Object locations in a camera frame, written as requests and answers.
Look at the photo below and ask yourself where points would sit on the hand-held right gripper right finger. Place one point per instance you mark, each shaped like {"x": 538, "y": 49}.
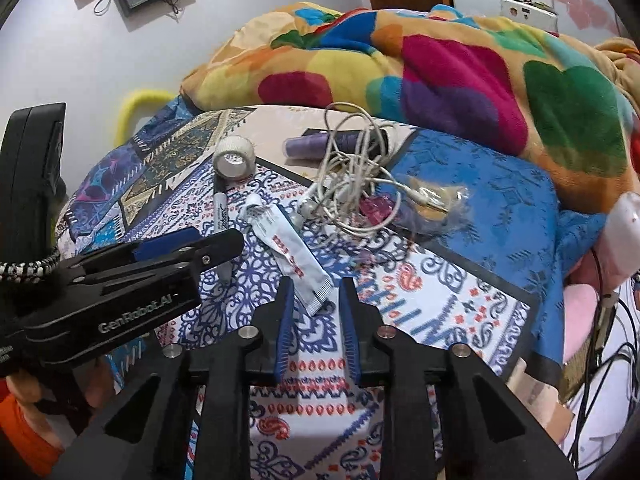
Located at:
{"x": 350, "y": 332}

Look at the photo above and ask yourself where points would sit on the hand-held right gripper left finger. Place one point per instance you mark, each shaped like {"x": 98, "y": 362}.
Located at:
{"x": 285, "y": 332}

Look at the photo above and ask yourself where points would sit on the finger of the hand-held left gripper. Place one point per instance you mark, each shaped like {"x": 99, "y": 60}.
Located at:
{"x": 165, "y": 245}
{"x": 220, "y": 247}

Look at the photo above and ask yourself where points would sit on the black marker pen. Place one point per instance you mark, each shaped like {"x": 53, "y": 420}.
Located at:
{"x": 220, "y": 210}

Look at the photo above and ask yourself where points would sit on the white squeeze tube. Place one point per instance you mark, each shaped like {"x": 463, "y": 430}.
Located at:
{"x": 295, "y": 260}

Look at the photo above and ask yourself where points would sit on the white earphones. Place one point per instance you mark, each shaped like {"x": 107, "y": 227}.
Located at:
{"x": 306, "y": 208}

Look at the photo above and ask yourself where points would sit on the white gauze tape roll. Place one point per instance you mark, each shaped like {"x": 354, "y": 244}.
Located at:
{"x": 245, "y": 147}

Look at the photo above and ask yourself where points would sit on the purple thread spool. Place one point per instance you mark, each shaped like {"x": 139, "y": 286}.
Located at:
{"x": 320, "y": 144}

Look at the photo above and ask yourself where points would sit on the clear plastic wrapper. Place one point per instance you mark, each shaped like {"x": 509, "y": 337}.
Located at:
{"x": 442, "y": 200}

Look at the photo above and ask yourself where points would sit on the person's left forearm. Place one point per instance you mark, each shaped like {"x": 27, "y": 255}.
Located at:
{"x": 20, "y": 435}

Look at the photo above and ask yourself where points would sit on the person's left hand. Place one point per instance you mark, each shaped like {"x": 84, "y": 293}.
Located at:
{"x": 97, "y": 382}

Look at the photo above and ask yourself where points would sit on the patterned batik bed sheet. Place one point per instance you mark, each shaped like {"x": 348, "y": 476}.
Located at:
{"x": 425, "y": 280}

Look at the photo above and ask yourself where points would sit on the yellow fuzzy hoop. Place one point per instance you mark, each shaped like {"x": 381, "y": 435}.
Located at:
{"x": 122, "y": 110}

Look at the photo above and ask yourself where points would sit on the pink plastic piece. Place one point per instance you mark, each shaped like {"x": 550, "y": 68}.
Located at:
{"x": 375, "y": 207}

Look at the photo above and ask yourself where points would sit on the beige cardboard box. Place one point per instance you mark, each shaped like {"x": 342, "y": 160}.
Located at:
{"x": 540, "y": 400}

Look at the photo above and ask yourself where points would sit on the pink cushion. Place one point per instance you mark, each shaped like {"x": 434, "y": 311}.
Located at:
{"x": 580, "y": 320}

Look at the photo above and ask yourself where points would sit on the colourful fleece blanket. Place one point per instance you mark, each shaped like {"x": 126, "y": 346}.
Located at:
{"x": 450, "y": 85}

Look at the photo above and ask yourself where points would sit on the white pink plush item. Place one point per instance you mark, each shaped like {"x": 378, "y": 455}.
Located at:
{"x": 625, "y": 240}

